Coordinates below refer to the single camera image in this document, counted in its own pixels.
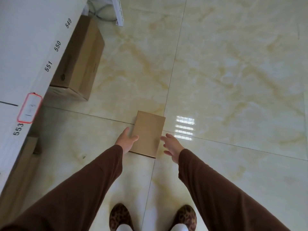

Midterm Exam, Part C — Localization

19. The person's left hand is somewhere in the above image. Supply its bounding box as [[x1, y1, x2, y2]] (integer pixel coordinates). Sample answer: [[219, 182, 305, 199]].
[[115, 127, 140, 154]]

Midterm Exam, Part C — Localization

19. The person's right hand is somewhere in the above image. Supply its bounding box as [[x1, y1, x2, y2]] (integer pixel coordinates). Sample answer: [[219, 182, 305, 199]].
[[160, 133, 185, 164]]

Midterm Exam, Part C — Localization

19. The small cardboard box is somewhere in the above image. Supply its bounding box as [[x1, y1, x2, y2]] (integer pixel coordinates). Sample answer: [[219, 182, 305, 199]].
[[129, 111, 166, 158]]

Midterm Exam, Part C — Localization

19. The person's right forearm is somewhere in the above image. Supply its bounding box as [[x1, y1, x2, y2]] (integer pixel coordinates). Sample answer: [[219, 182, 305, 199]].
[[178, 149, 291, 231]]

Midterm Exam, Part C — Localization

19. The person's left forearm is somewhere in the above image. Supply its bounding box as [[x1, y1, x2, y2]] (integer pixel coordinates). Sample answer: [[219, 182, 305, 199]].
[[0, 144, 124, 231]]

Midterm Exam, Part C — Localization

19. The right leopard print shoe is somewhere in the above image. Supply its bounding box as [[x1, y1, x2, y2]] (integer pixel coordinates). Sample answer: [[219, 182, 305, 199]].
[[170, 205, 197, 231]]

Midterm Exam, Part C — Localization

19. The leopard print shoe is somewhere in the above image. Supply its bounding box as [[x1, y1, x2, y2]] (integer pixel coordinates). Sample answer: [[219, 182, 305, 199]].
[[170, 205, 197, 231], [109, 203, 134, 231]]

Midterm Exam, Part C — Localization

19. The left leopard print shoe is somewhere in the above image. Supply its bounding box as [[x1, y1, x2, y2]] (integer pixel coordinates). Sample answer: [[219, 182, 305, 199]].
[[109, 203, 134, 231]]

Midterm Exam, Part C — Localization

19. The large brown cardboard box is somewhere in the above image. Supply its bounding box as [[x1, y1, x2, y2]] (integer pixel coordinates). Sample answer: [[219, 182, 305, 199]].
[[49, 15, 105, 101]]

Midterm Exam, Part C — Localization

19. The red framed label tag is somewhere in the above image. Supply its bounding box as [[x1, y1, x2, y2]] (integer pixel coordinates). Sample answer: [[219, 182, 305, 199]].
[[17, 92, 43, 124]]

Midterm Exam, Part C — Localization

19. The long brown cardboard box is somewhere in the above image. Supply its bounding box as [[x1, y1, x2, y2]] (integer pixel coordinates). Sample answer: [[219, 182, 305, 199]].
[[0, 136, 42, 223]]

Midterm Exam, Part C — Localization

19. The white numbered shelf board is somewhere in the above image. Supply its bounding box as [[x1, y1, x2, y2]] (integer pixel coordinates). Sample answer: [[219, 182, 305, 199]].
[[0, 0, 90, 191]]

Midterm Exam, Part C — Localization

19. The grey cable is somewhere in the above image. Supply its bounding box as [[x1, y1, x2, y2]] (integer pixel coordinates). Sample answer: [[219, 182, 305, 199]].
[[87, 0, 118, 22]]

